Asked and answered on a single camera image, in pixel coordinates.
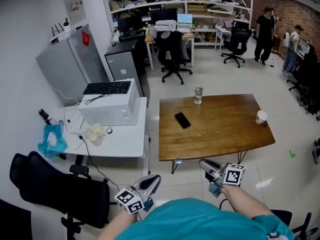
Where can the person's teal shirt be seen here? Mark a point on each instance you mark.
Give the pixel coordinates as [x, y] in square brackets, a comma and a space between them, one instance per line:
[190, 221]

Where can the black monitor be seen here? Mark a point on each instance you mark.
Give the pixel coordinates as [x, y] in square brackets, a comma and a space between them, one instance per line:
[128, 24]
[163, 15]

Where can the white side desk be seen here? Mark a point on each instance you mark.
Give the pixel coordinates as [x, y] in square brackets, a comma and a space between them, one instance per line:
[220, 31]

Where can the black computer cabinet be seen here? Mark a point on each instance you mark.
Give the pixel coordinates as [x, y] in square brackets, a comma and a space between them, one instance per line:
[127, 64]

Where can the white box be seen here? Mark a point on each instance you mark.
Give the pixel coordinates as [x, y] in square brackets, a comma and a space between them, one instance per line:
[110, 107]

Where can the small round tin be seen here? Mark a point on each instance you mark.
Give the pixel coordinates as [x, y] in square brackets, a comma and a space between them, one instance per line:
[109, 130]

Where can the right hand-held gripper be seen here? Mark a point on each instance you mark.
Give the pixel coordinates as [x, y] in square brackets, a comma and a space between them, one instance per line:
[232, 175]

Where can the white router with antennas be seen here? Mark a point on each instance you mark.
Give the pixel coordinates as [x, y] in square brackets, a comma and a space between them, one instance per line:
[60, 35]

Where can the cluster of white cups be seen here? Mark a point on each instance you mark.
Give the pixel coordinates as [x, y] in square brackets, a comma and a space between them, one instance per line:
[96, 135]

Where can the teal plastic bag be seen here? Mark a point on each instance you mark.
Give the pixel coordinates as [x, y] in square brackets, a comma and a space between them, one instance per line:
[51, 144]

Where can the wall poster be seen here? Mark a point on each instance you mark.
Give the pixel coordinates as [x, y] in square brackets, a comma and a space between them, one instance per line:
[74, 6]

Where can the brown wooden table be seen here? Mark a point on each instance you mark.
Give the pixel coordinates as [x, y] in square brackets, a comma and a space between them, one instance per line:
[215, 134]

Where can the black smartphone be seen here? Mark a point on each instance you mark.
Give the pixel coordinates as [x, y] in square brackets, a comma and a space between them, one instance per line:
[182, 120]

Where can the black bottle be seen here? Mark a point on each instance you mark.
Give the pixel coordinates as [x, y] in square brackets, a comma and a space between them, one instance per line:
[45, 115]

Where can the black office chair with clothes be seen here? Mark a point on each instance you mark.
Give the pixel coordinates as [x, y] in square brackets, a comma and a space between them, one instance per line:
[171, 51]

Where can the person's right forearm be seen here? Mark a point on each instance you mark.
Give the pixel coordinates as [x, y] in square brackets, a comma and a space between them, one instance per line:
[245, 201]

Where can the person's left forearm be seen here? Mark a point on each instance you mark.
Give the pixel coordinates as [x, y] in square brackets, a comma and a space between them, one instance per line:
[117, 225]

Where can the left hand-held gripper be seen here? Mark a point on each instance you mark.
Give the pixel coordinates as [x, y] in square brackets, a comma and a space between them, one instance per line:
[140, 192]

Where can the white shelving unit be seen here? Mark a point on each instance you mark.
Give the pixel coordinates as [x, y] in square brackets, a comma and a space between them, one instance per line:
[200, 2]

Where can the grey fridge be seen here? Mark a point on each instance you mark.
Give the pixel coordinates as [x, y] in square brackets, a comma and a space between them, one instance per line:
[67, 66]

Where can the white paper cup container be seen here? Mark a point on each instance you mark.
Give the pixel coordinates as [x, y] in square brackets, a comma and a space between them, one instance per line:
[261, 116]

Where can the row of black chairs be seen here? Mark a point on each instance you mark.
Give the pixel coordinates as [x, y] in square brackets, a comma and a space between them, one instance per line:
[306, 84]

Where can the laptop with bright screen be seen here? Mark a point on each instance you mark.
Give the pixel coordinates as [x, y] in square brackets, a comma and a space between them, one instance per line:
[184, 18]

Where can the black mesh office chair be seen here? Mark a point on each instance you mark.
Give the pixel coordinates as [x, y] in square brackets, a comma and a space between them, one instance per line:
[55, 186]

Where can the black keyboard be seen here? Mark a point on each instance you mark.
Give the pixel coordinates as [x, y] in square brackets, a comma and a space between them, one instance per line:
[107, 87]

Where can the clear water bottle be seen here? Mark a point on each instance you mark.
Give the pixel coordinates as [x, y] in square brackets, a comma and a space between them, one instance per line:
[198, 95]

